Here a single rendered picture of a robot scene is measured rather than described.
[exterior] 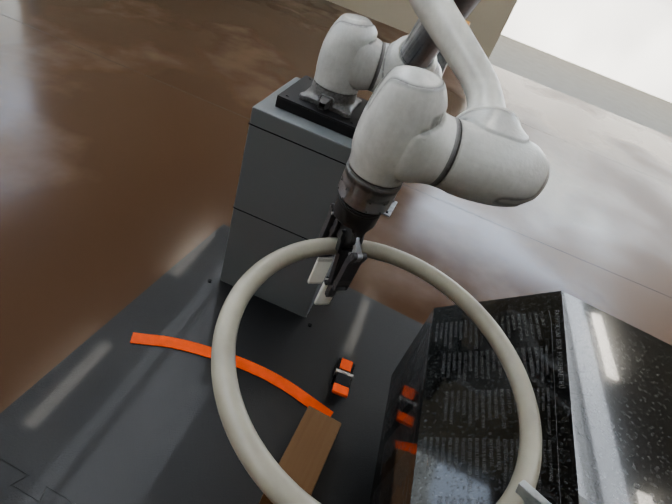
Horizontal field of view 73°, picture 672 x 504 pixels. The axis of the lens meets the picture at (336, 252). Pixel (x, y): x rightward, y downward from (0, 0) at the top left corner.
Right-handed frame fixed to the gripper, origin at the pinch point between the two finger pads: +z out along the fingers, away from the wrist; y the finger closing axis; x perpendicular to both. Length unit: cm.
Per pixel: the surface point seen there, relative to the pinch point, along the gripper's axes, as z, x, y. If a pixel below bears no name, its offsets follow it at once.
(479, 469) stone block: 10.6, 23.9, 34.7
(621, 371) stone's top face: -1, 61, 25
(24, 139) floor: 98, -79, -176
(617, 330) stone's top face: 0, 71, 15
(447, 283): -10.6, 17.7, 9.5
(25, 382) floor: 88, -60, -35
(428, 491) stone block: 16.9, 16.3, 34.8
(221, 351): -10.7, -23.0, 20.1
